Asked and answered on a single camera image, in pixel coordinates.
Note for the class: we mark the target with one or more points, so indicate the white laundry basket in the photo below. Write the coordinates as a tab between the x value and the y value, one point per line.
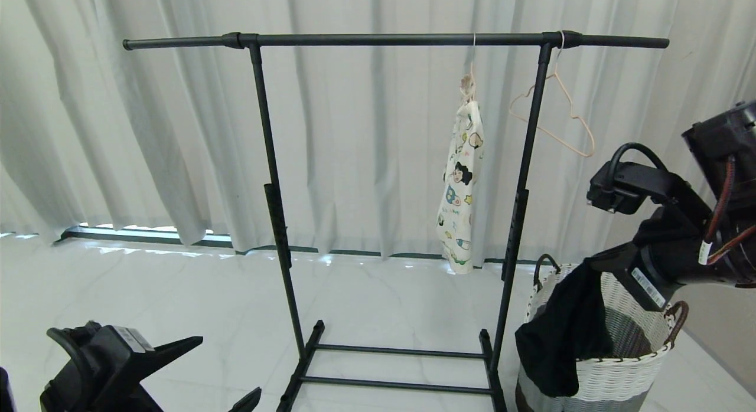
608	370

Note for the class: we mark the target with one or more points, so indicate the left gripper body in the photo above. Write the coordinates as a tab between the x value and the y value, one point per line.
100	370

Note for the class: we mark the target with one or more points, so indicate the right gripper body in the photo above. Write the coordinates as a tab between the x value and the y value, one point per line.
644	282

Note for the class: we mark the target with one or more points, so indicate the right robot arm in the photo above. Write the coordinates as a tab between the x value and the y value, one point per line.
732	182

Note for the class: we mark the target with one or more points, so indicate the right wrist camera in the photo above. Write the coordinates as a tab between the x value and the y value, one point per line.
638	185

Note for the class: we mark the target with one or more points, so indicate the pink clothes hanger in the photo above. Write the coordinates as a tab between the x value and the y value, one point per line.
468	84
570	108

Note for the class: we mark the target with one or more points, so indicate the black clothes rack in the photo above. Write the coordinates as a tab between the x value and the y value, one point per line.
396	39

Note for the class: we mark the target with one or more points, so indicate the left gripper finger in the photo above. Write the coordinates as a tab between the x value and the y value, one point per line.
248	401
171	350

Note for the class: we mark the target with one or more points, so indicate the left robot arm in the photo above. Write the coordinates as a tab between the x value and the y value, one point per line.
5	394

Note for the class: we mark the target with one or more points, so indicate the black garment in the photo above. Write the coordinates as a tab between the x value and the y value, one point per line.
561	341

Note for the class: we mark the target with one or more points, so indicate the white curtain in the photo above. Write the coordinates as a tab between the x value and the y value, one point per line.
354	140

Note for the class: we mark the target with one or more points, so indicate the cream printed garment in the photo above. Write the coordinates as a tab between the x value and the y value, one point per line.
460	193

